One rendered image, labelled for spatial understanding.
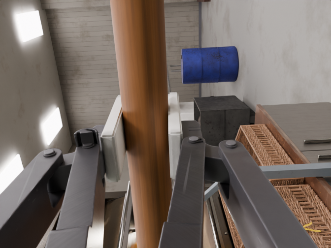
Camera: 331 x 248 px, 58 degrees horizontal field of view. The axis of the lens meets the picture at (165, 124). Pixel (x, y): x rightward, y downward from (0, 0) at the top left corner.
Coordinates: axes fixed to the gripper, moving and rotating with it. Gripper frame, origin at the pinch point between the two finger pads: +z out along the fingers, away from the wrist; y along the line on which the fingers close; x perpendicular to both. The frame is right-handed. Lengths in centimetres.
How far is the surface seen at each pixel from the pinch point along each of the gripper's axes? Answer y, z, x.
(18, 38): -330, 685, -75
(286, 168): 48, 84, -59
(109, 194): -41, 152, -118
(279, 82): 117, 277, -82
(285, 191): 49, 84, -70
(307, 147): 69, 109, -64
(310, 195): 58, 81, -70
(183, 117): 36, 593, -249
